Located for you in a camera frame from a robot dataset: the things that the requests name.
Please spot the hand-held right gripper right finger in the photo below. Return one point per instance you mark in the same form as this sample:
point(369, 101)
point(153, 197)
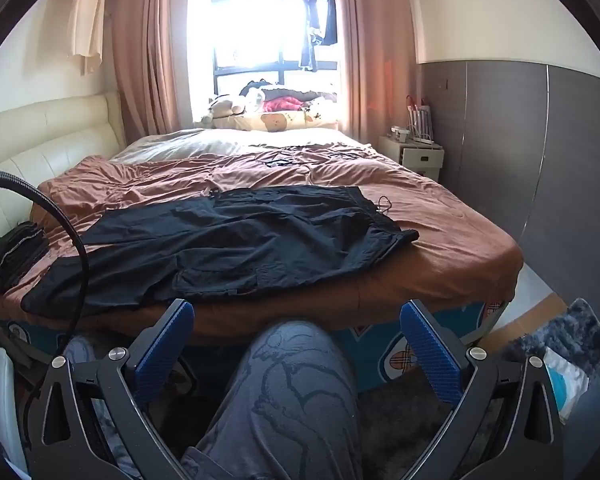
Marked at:
point(430, 355)

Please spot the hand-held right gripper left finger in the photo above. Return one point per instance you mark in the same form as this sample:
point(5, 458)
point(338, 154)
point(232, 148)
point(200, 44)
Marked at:
point(165, 352)

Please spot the black pants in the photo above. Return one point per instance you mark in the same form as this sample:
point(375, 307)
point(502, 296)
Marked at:
point(230, 240)

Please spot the blue printed bed sheet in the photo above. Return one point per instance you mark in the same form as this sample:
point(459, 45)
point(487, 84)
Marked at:
point(380, 355)

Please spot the person's left leg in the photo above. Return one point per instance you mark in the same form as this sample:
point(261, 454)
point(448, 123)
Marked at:
point(77, 349)

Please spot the person's leg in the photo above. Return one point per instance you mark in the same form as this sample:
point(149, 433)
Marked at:
point(280, 400)
point(77, 349)

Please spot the person's right leg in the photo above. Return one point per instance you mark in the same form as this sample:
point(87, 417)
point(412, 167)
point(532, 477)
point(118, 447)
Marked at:
point(280, 400)

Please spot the grey fuzzy rug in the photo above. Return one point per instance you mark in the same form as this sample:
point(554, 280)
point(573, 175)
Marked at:
point(555, 330)

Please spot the stack of folded dark clothes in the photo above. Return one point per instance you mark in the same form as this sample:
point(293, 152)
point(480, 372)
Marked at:
point(15, 252)

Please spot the white teal packet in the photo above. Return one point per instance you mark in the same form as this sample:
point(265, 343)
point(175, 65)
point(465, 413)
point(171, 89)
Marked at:
point(567, 385)

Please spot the brown blanket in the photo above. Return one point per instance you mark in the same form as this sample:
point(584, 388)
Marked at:
point(430, 210)

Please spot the white nightstand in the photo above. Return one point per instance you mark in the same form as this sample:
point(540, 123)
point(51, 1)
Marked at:
point(420, 160)

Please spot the white power strip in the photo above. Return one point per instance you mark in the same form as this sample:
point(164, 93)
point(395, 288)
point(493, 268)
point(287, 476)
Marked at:
point(425, 142)

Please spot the white bed sheet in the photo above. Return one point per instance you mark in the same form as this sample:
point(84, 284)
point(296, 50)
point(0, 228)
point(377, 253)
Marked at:
point(205, 142)

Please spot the red white rack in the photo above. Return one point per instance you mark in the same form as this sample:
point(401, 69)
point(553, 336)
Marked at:
point(422, 117)

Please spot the grey wardrobe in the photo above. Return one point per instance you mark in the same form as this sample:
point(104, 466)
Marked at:
point(495, 125)

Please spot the cream padded bed headboard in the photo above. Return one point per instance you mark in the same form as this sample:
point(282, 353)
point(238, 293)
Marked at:
point(45, 130)

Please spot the black white stuffed toy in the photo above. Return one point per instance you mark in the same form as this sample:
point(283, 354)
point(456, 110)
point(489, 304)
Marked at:
point(252, 95)

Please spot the red cloth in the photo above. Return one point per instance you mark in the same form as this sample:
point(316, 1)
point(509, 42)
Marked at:
point(282, 104)

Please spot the pink curtain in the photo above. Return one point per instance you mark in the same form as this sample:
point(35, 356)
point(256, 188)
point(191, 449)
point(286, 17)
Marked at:
point(145, 60)
point(375, 60)

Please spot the bright window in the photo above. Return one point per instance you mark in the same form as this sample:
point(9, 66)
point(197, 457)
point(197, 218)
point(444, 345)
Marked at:
point(250, 35)

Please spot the cream hanging cloth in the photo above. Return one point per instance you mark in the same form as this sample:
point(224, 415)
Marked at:
point(87, 25)

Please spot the hanging dark clothes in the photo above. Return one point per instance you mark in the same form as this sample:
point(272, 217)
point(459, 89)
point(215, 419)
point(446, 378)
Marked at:
point(311, 35)

